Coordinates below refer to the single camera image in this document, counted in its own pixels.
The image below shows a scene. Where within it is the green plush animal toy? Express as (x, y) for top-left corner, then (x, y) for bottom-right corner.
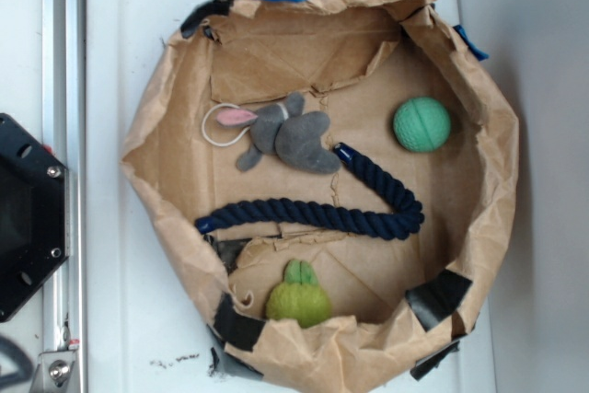
(265, 260), (332, 329)

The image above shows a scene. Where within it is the brown paper bag bin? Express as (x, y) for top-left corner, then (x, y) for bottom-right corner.
(121, 0), (519, 392)

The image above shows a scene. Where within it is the grey plush mouse toy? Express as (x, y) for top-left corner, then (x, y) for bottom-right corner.
(201, 92), (341, 175)

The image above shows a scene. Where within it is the green rubber ball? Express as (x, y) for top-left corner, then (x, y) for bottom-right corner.
(393, 97), (451, 153)

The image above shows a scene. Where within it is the navy blue twisted rope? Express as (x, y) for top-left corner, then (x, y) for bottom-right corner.
(194, 141), (424, 241)

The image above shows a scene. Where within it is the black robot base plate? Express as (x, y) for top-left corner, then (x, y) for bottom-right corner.
(0, 113), (67, 323)

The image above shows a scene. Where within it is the aluminium extrusion rail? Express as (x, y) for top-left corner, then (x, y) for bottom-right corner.
(41, 0), (88, 392)

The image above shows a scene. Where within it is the metal corner bracket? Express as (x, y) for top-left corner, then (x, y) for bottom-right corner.
(29, 351), (81, 393)

